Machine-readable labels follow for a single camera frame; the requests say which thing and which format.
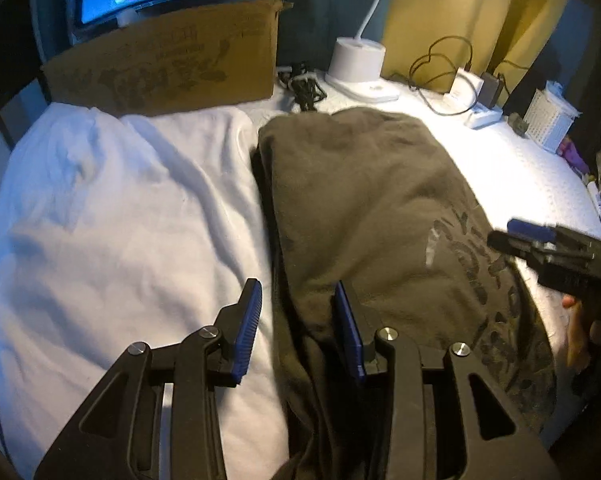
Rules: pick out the white squeeze tube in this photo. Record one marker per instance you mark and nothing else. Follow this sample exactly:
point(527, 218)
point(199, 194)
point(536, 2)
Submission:
point(596, 200)

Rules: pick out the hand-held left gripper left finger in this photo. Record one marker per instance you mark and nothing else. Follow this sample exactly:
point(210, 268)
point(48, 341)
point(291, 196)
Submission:
point(248, 330)

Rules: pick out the purple cloth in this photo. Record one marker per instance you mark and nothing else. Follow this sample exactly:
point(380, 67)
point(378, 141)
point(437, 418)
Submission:
point(573, 155)

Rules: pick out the white smooth cloth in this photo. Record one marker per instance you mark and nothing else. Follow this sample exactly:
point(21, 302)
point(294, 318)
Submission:
point(120, 220)

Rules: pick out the white plastic basket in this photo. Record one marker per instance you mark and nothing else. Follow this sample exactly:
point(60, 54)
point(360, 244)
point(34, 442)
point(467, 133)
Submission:
point(550, 125)

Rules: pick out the black charger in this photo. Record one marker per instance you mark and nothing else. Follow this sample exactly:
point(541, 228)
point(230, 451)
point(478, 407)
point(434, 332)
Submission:
point(492, 90)

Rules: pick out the person's right hand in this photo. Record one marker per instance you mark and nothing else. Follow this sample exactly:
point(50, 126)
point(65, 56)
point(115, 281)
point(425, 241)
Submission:
point(576, 335)

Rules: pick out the cardboard box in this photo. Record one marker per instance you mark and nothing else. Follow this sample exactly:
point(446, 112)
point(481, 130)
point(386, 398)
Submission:
point(180, 60)

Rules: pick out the brown t-shirt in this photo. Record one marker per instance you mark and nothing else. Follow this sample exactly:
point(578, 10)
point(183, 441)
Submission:
point(370, 200)

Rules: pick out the yellow curtain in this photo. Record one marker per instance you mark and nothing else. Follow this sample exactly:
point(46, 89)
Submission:
point(455, 0)

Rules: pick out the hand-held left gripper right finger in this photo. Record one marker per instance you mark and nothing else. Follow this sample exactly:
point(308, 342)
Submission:
point(348, 330)

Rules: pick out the white desk lamp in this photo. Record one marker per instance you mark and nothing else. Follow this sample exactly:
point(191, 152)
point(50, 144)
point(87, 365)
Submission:
point(355, 60)

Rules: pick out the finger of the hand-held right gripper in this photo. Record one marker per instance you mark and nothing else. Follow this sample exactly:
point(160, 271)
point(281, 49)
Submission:
point(515, 246)
point(530, 230)

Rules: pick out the white charger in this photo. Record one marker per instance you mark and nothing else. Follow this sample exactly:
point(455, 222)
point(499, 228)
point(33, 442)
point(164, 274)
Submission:
point(464, 90)

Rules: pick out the white power strip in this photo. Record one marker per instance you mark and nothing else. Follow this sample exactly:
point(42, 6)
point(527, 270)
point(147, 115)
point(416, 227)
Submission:
point(482, 117)

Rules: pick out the small dark figurine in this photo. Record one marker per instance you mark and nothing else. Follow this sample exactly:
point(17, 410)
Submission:
point(518, 125)

